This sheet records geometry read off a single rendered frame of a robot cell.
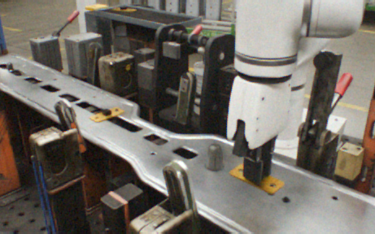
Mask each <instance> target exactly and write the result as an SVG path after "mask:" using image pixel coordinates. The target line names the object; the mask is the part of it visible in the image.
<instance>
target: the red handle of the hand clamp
mask: <svg viewBox="0 0 375 234"><path fill-rule="evenodd" d="M353 79H354V78H353V76H352V74H349V73H344V74H342V77H341V79H340V80H339V81H338V83H337V84H336V86H337V87H336V89H335V94H334V99H333V102H332V106H331V109H330V114H331V113H332V112H333V110H334V108H335V107H336V106H337V103H338V101H339V100H340V99H342V96H343V94H344V93H345V92H346V91H347V89H348V86H349V85H350V83H351V82H352V81H353ZM319 123H320V122H319V121H317V120H316V121H315V123H314V124H313V125H312V128H310V129H309V130H308V133H309V136H310V137H312V138H315V139H316V137H317V133H318V126H319Z"/></svg>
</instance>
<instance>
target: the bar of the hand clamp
mask: <svg viewBox="0 0 375 234"><path fill-rule="evenodd" d="M341 63H342V53H339V52H335V51H331V50H320V51H319V54H317V55H316V56H315V57H314V59H313V65H314V67H316V71H315V75H314V79H313V82H312V93H311V96H310V100H309V103H308V107H307V114H306V121H305V125H304V129H303V135H302V139H301V140H302V141H306V140H309V139H310V136H309V133H308V130H309V129H310V128H312V123H313V120H317V121H319V122H320V123H319V126H318V133H317V137H316V143H315V145H316V146H320V145H319V141H320V135H321V133H322V132H323V131H324V130H325V129H326V128H327V125H328V122H329V116H330V109H331V106H332V102H333V99H334V94H335V89H336V87H337V86H336V83H337V80H338V74H339V70H340V67H341Z"/></svg>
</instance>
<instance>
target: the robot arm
mask: <svg viewBox="0 0 375 234"><path fill-rule="evenodd" d="M364 3H365V0H238V6H237V24H236V41H235V58H234V67H235V68H236V69H237V70H238V76H237V77H236V78H235V79H234V82H233V91H232V94H231V99H230V104H229V115H228V123H227V138H228V140H229V141H233V140H235V139H236V140H235V142H234V145H233V154H234V155H236V156H238V157H244V161H243V176H244V177H245V178H246V179H248V180H252V181H254V182H256V183H257V184H258V183H260V182H261V179H262V172H263V173H264V175H265V176H270V175H271V170H272V161H273V151H274V150H275V149H280V150H292V149H297V148H298V145H299V137H297V133H298V129H299V125H300V124H301V123H302V120H303V106H304V98H305V82H306V75H307V69H308V67H309V65H310V63H311V61H312V60H313V59H314V57H315V56H316V55H317V54H319V51H320V50H323V49H324V48H325V47H326V46H327V45H328V44H329V42H330V41H331V39H335V38H344V37H350V36H352V34H354V33H355V32H356V31H357V30H358V28H359V26H360V25H361V24H362V22H363V18H364V8H365V6H364Z"/></svg>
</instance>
